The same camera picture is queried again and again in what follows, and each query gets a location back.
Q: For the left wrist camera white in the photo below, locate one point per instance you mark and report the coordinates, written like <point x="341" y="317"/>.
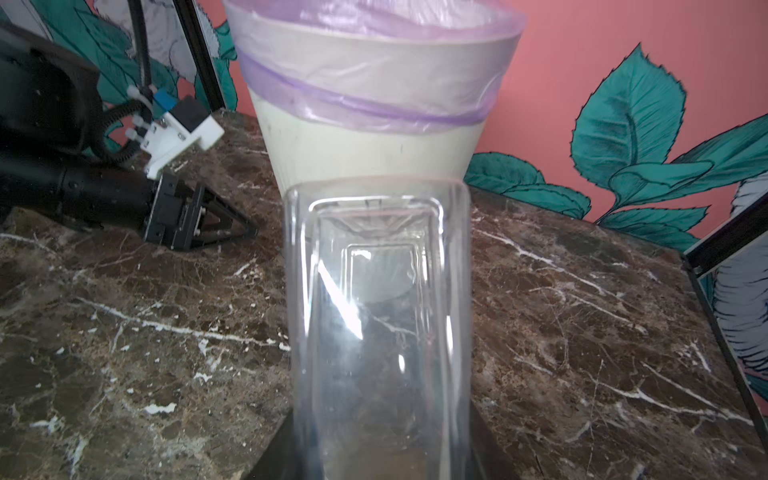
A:
<point x="185" y="123"/>

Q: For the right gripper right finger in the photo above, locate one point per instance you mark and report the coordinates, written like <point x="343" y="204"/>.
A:
<point x="487" y="460"/>

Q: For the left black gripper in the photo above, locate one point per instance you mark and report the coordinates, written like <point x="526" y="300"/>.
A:
<point x="84" y="196"/>

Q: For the right black frame post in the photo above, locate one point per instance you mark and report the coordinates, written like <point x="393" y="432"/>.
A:
<point x="732" y="237"/>

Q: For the pink plastic bin liner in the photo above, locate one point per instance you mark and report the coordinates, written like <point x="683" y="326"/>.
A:
<point x="389" y="66"/>

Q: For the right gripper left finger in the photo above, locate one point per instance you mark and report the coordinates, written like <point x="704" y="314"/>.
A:
<point x="280" y="460"/>

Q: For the black frame post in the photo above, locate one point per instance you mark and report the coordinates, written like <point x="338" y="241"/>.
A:
<point x="732" y="237"/>
<point x="198" y="35"/>

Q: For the clear bottle green band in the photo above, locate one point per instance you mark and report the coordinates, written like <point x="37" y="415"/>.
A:
<point x="378" y="290"/>

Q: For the white ribbed waste bin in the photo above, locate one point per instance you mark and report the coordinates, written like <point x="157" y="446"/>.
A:
<point x="302" y="150"/>

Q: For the left black frame post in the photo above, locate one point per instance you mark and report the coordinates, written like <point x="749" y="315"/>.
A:
<point x="198" y="35"/>

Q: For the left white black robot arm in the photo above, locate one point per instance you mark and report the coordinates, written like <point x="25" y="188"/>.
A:
<point x="50" y="103"/>

